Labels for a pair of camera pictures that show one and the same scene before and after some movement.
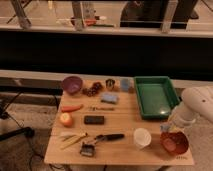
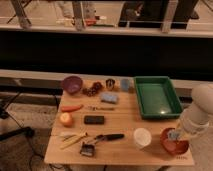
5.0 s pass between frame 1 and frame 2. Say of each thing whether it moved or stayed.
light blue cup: stayed
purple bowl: stayed
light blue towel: moved
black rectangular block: stayed
